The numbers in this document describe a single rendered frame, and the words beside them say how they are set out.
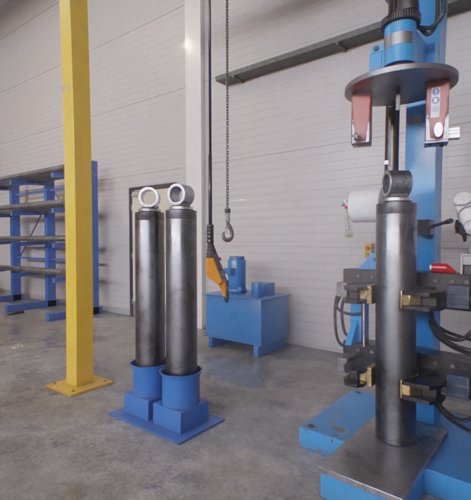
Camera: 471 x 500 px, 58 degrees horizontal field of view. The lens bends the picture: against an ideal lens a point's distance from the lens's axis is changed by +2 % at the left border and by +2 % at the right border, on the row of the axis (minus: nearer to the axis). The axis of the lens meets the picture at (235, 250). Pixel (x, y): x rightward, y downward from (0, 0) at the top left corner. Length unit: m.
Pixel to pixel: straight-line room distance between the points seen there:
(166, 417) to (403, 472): 1.48
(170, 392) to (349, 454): 1.18
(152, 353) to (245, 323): 1.76
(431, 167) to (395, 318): 0.99
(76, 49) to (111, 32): 4.24
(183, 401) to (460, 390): 1.64
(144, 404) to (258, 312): 1.84
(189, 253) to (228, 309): 2.09
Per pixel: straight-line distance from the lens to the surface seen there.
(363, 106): 2.61
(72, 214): 3.86
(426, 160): 2.94
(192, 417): 3.04
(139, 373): 3.20
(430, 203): 2.90
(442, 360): 2.74
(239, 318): 4.75
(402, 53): 2.66
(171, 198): 2.92
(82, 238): 3.84
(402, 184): 2.50
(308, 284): 5.05
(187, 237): 2.82
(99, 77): 8.39
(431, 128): 2.56
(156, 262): 3.07
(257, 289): 4.63
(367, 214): 3.46
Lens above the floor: 1.27
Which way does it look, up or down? 2 degrees down
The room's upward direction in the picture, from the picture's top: straight up
